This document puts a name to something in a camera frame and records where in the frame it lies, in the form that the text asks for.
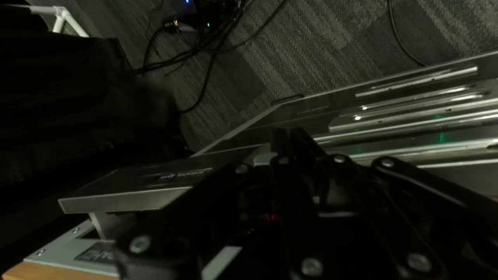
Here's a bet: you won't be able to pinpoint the grey metal top drawer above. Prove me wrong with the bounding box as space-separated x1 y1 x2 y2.
58 49 498 214

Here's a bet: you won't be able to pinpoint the white tripod leg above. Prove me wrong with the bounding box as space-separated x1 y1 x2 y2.
28 6 89 37

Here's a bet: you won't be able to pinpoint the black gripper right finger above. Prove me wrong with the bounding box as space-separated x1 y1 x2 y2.
289 127 327 174

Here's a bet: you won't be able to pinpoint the wooden top tool cabinet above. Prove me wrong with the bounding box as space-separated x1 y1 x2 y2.
0 216 246 280

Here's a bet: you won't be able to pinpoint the black floor cables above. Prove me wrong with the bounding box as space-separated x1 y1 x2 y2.
132 0 289 115

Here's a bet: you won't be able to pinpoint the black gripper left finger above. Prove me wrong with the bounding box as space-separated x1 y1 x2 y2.
271 129 291 169

